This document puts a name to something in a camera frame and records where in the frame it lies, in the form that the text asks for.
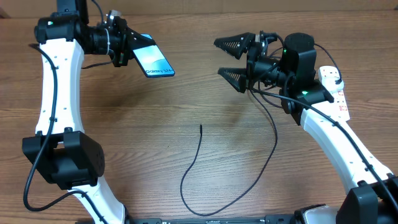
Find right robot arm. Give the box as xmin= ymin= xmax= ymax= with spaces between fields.
xmin=214 ymin=32 xmax=397 ymax=223

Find blue Galaxy smartphone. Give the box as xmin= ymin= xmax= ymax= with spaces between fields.
xmin=132 ymin=34 xmax=175 ymax=78

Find white charger adapter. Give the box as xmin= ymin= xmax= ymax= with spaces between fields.
xmin=321 ymin=77 xmax=345 ymax=93

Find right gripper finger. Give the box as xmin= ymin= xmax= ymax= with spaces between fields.
xmin=213 ymin=32 xmax=256 ymax=59
xmin=218 ymin=67 xmax=247 ymax=93

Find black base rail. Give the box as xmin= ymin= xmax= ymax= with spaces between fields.
xmin=74 ymin=203 xmax=352 ymax=224

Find black charging cable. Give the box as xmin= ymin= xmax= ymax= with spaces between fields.
xmin=180 ymin=42 xmax=343 ymax=217

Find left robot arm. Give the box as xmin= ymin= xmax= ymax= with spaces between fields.
xmin=22 ymin=1 xmax=175 ymax=223

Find white power strip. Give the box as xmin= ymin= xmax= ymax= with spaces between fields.
xmin=318 ymin=66 xmax=350 ymax=121

